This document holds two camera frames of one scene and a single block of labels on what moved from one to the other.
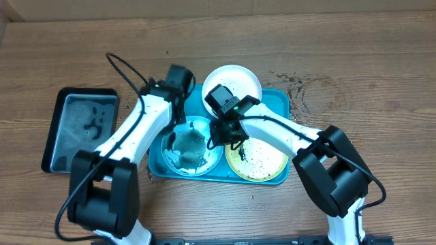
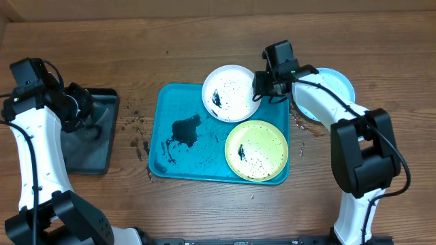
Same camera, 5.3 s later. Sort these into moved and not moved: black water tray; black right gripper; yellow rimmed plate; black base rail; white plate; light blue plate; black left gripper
Moved: black left gripper; light blue plate; black right gripper
Not moved: black base rail; yellow rimmed plate; white plate; black water tray
